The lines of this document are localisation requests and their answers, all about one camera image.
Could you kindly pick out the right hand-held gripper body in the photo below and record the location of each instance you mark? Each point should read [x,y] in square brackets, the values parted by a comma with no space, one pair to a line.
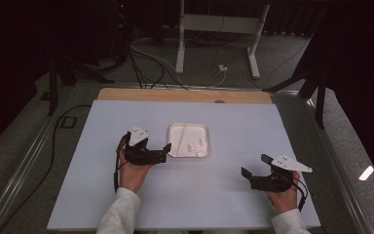
[271,182]

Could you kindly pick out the light blue table mat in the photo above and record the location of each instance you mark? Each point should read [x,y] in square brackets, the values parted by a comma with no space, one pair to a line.
[191,195]

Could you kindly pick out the metal floor rail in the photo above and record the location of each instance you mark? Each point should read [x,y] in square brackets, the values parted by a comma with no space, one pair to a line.
[334,169]
[19,169]

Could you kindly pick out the white square tray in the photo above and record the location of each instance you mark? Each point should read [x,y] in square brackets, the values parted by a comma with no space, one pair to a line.
[191,133]

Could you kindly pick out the white metal stand frame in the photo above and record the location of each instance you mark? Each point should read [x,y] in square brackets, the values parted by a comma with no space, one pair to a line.
[217,23]

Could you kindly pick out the thin wooden skewer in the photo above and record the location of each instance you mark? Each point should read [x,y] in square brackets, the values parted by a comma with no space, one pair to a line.
[181,138]

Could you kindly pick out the white marshmallow piece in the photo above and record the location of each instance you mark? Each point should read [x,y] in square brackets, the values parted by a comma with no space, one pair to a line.
[192,148]
[203,142]

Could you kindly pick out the person's right hand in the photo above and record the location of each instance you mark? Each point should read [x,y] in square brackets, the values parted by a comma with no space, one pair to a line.
[284,200]

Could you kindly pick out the black square floor socket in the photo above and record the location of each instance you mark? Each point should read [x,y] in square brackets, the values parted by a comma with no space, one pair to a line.
[68,122]

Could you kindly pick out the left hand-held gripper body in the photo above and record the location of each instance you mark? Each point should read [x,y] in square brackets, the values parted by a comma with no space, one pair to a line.
[142,156]

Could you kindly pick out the black tripod stand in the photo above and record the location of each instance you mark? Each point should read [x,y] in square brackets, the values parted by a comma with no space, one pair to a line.
[53,84]
[319,97]

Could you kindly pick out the person's left hand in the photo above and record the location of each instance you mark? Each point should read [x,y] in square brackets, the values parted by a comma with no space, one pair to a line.
[133,177]

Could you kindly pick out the white plug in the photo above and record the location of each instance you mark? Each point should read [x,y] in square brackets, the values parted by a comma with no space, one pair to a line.
[222,68]

